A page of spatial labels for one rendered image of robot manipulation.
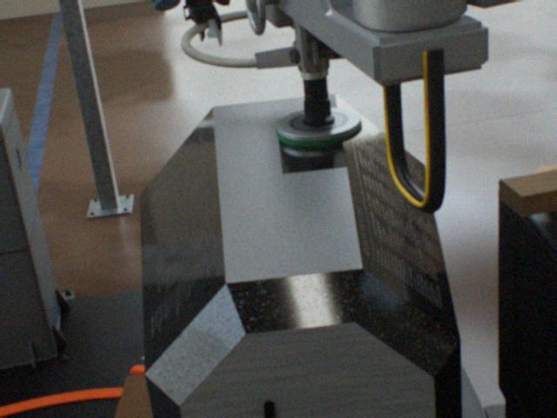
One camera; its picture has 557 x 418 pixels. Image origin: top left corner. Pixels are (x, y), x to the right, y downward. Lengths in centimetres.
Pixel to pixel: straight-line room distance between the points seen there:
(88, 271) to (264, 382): 212
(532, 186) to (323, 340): 66
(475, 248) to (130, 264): 137
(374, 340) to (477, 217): 221
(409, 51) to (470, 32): 11
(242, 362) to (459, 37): 67
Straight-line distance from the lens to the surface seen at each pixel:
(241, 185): 199
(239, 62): 262
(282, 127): 224
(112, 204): 414
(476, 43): 149
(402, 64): 144
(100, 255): 376
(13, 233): 291
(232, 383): 161
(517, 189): 198
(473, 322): 305
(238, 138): 228
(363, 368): 161
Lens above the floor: 165
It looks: 24 degrees down
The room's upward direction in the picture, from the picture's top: 6 degrees counter-clockwise
